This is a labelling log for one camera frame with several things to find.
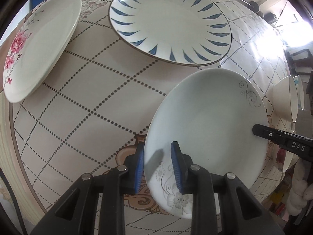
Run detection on white plate grey floral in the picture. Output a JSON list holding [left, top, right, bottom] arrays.
[[144, 68, 267, 219]]

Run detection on white gloved right hand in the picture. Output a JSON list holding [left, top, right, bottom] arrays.
[[286, 158, 312, 216]]

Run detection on white bowl dark rim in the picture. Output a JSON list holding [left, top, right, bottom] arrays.
[[273, 75, 298, 123]]

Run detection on white bowl teal rim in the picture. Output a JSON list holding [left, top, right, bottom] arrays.
[[293, 75, 305, 110]]

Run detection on patterned tablecloth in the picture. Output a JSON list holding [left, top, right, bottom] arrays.
[[1, 0, 291, 234]]

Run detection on white plate blue leaves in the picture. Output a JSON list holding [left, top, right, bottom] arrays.
[[109, 0, 232, 66]]

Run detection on white plate pink flowers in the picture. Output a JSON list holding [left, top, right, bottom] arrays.
[[3, 0, 82, 103]]

